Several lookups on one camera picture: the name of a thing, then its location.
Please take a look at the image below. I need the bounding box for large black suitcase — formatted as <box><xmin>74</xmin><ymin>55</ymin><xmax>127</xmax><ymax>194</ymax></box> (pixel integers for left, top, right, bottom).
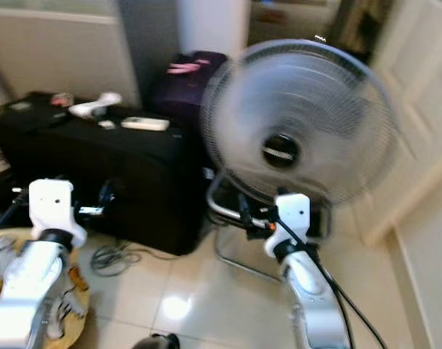
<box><xmin>0</xmin><ymin>91</ymin><xmax>211</xmax><ymax>257</ymax></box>

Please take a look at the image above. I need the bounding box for small red item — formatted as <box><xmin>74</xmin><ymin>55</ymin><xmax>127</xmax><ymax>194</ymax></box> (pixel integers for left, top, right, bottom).
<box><xmin>50</xmin><ymin>92</ymin><xmax>74</xmax><ymax>108</ymax></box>

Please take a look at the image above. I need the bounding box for grey round standing fan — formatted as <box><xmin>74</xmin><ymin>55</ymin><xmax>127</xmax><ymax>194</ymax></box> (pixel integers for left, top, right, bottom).
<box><xmin>199</xmin><ymin>39</ymin><xmax>400</xmax><ymax>208</ymax></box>

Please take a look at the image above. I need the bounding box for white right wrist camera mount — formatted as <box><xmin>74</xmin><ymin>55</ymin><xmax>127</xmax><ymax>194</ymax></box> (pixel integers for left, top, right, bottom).
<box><xmin>263</xmin><ymin>193</ymin><xmax>313</xmax><ymax>257</ymax></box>

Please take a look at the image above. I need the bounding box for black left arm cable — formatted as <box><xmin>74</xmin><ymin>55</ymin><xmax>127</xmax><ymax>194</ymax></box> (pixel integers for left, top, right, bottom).
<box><xmin>0</xmin><ymin>188</ymin><xmax>31</xmax><ymax>237</ymax></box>

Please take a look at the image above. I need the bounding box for small pink item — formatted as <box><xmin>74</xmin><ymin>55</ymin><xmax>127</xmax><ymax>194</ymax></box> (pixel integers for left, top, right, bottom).
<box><xmin>167</xmin><ymin>60</ymin><xmax>211</xmax><ymax>76</ymax></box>

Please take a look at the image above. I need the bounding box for chrome tube frame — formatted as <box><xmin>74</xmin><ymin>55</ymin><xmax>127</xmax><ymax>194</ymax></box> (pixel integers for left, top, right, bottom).
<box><xmin>206</xmin><ymin>171</ymin><xmax>287</xmax><ymax>284</ymax></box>

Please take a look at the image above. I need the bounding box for white remote control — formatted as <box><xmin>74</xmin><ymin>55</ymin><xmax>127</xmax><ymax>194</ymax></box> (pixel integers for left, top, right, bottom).
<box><xmin>120</xmin><ymin>116</ymin><xmax>171</xmax><ymax>132</ymax></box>

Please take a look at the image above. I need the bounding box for white panelled door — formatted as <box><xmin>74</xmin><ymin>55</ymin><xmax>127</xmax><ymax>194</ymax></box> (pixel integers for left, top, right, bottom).
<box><xmin>359</xmin><ymin>0</ymin><xmax>442</xmax><ymax>248</ymax></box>

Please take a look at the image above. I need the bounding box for tangled grey floor cable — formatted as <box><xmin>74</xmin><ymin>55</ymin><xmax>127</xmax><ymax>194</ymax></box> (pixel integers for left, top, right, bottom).
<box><xmin>89</xmin><ymin>244</ymin><xmax>142</xmax><ymax>277</ymax></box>

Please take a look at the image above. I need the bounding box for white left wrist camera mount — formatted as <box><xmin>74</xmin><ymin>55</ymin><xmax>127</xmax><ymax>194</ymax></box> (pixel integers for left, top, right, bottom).
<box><xmin>28</xmin><ymin>178</ymin><xmax>87</xmax><ymax>248</ymax></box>

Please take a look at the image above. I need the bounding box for white hair dryer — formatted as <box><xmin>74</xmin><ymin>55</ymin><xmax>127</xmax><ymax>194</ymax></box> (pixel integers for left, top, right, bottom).
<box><xmin>68</xmin><ymin>92</ymin><xmax>124</xmax><ymax>119</ymax></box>

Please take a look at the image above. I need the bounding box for dark purple bag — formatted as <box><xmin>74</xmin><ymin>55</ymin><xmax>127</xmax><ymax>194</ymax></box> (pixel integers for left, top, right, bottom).
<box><xmin>152</xmin><ymin>49</ymin><xmax>228</xmax><ymax>132</ymax></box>

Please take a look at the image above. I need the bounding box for dark robot foot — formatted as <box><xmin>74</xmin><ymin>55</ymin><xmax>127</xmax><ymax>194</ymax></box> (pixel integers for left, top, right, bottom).
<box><xmin>132</xmin><ymin>332</ymin><xmax>182</xmax><ymax>349</ymax></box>

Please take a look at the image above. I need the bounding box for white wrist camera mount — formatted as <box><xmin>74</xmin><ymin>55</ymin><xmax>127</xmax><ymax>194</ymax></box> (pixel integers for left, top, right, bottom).
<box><xmin>28</xmin><ymin>178</ymin><xmax>87</xmax><ymax>248</ymax></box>
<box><xmin>263</xmin><ymin>193</ymin><xmax>313</xmax><ymax>257</ymax></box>

